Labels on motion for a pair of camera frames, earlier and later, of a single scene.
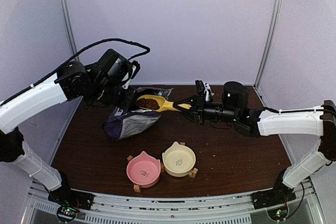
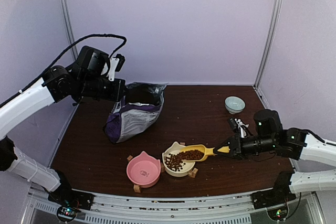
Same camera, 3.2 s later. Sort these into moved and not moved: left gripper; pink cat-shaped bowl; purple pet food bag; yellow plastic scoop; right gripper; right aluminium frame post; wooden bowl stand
Moved: yellow plastic scoop; left gripper; purple pet food bag; right gripper
Not moved: pink cat-shaped bowl; right aluminium frame post; wooden bowl stand
